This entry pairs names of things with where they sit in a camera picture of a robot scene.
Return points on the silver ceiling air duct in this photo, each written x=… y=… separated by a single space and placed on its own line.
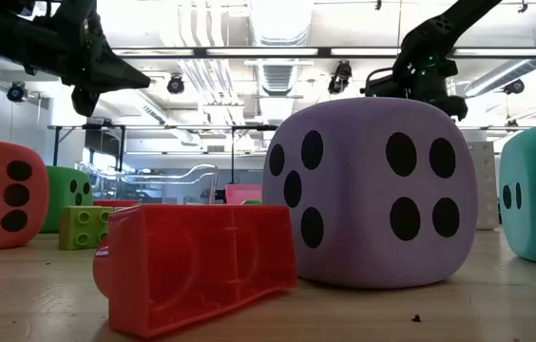
x=280 y=24

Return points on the large red stepped block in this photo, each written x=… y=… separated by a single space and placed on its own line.
x=192 y=275

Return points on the pink plastic bin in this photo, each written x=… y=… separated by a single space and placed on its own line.
x=242 y=192

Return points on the green foam die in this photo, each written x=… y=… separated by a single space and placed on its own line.
x=59 y=204

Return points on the small red building block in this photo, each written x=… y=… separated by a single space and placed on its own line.
x=116 y=203

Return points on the clear plastic bin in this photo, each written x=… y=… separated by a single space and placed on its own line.
x=201 y=173

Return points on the small dark crumb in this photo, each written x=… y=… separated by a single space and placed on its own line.
x=416 y=318

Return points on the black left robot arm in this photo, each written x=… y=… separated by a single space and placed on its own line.
x=11 y=38

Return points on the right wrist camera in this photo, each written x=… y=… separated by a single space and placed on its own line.
x=377 y=85

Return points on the black ceiling spotlight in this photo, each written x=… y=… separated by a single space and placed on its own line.
x=514 y=87
x=339 y=78
x=16 y=92
x=175 y=85

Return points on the lime green small block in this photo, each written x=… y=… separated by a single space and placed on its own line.
x=70 y=237

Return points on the purple foam die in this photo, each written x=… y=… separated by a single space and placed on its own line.
x=353 y=247

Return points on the black metal background frame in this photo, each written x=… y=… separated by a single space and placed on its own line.
x=249 y=127

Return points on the white perforated basket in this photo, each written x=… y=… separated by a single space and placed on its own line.
x=486 y=190

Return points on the black beam with light strips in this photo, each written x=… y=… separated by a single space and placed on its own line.
x=200 y=52

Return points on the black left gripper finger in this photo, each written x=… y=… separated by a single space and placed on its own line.
x=85 y=102
x=111 y=76

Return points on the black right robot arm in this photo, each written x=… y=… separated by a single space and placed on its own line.
x=439 y=28

